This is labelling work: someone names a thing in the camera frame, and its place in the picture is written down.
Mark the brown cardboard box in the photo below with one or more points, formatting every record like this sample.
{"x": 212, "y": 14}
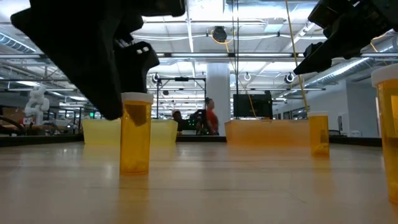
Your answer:
{"x": 14, "y": 115}

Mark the white structural column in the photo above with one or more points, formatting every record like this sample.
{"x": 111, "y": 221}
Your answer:
{"x": 222, "y": 81}

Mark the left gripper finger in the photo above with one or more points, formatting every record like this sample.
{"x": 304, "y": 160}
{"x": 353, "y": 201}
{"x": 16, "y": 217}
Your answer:
{"x": 136, "y": 62}
{"x": 84, "y": 62}

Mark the yellow translucent plastic bin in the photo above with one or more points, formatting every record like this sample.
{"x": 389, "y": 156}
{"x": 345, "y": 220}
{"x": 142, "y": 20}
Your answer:
{"x": 99, "y": 133}

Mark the person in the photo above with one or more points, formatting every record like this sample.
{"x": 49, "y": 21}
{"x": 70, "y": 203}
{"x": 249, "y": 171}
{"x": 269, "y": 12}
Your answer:
{"x": 212, "y": 119}
{"x": 178, "y": 117}

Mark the black background rig frame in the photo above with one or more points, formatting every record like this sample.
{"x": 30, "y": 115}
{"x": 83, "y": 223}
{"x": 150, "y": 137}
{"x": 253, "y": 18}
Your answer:
{"x": 181, "y": 79}

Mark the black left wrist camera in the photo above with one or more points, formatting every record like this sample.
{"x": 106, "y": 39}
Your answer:
{"x": 164, "y": 7}

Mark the orange translucent plastic bin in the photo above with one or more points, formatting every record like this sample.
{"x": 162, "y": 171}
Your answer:
{"x": 267, "y": 133}

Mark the narrow amber pill bottle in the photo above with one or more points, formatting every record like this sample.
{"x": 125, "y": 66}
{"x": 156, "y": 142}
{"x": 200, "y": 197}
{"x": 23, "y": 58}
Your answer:
{"x": 318, "y": 133}
{"x": 136, "y": 146}
{"x": 388, "y": 124}

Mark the silver ventilation duct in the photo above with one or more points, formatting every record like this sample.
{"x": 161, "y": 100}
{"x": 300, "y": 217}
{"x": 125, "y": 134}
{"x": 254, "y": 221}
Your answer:
{"x": 15, "y": 43}
{"x": 342, "y": 73}

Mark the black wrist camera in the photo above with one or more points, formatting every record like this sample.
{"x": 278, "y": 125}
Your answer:
{"x": 164, "y": 7}
{"x": 325, "y": 17}

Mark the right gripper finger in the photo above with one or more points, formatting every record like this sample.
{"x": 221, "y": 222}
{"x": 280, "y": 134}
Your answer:
{"x": 312, "y": 49}
{"x": 335, "y": 46}

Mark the black background robot arm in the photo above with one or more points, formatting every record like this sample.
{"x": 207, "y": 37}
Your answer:
{"x": 196, "y": 123}

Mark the long linear ceiling light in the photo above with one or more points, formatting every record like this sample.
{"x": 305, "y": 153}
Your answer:
{"x": 217, "y": 55}

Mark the black office chair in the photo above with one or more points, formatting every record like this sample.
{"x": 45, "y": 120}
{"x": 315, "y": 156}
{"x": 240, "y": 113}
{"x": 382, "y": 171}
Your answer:
{"x": 335, "y": 133}

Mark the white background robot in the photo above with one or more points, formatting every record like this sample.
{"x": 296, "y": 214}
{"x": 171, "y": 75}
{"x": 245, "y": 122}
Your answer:
{"x": 35, "y": 102}

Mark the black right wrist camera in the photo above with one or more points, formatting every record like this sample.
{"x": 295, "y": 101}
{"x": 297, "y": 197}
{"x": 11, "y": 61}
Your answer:
{"x": 325, "y": 17}

